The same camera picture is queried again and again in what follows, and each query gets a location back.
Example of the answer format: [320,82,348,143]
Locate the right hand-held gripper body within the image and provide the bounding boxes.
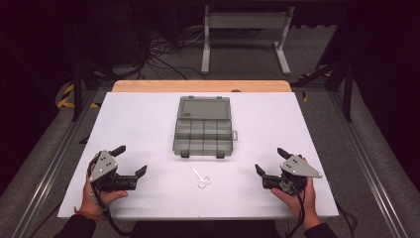
[262,155,324,195]

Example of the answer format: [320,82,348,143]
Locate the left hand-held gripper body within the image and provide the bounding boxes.
[88,150,139,193]

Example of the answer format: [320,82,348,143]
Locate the person's left hand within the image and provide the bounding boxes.
[80,174,129,218]

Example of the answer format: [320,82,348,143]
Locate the person's right hand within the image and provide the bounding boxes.
[270,178,322,231]

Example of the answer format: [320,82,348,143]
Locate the white board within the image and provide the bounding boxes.
[56,91,340,220]

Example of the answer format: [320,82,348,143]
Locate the small silver scissors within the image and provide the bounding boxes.
[189,166,212,190]

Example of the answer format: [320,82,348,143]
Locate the grey plastic compartment box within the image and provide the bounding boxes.
[171,95,239,160]

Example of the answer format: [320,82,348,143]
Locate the black metal stand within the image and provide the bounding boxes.
[70,60,101,123]
[291,59,355,123]

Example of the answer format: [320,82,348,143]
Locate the yellow black hazard tape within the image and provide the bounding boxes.
[56,82,101,110]

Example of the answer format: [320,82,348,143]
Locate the wooden table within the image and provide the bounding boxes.
[111,79,293,94]

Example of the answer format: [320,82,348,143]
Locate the grey metal stand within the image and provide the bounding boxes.
[200,4,295,76]

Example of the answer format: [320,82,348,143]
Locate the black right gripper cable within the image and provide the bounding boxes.
[284,184,307,238]

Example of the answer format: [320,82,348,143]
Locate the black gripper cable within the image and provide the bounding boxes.
[284,184,307,238]
[86,155,134,238]

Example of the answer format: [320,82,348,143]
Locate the red bracelet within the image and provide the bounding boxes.
[73,206,101,222]

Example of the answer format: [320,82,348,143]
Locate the aluminium rail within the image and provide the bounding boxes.
[9,88,102,238]
[326,88,411,238]

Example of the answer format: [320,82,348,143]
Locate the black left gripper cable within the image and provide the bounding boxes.
[86,155,134,238]

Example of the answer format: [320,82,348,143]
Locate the black floor cables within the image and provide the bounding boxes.
[112,26,207,81]

